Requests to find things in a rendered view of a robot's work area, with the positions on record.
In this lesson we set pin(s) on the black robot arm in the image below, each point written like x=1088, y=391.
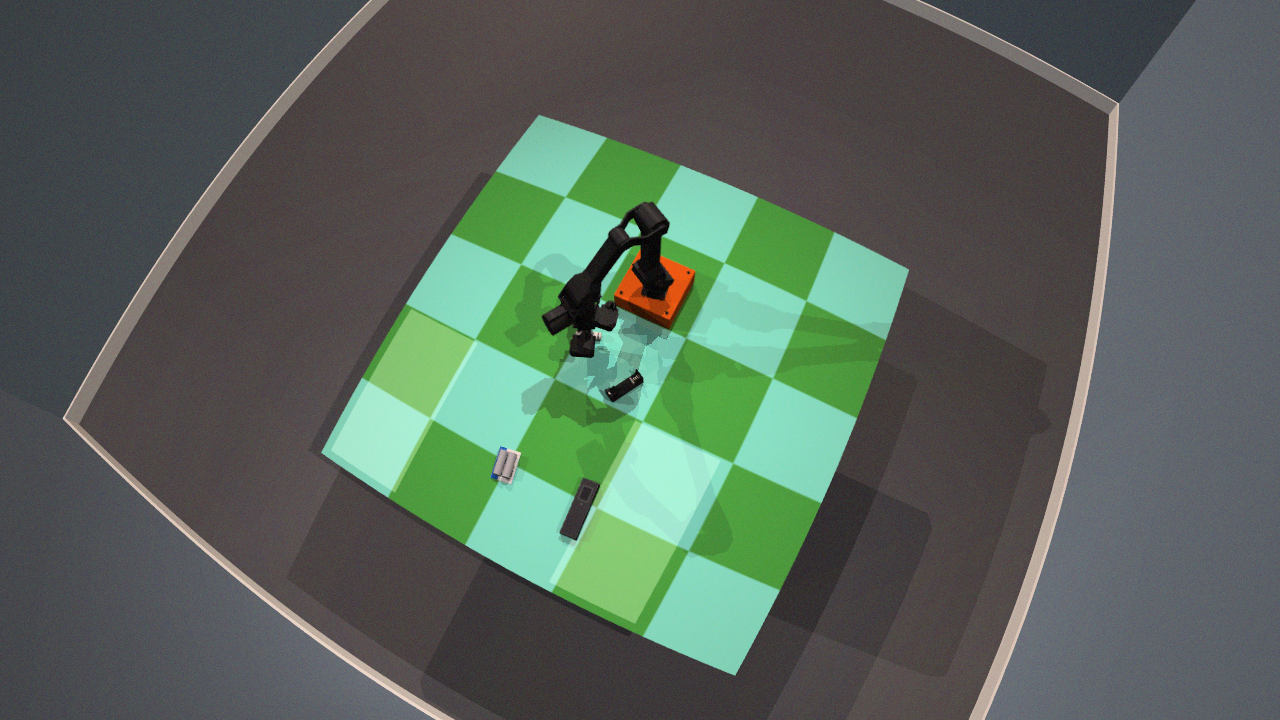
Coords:
x=583, y=289

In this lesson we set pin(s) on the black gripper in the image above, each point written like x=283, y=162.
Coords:
x=583, y=345

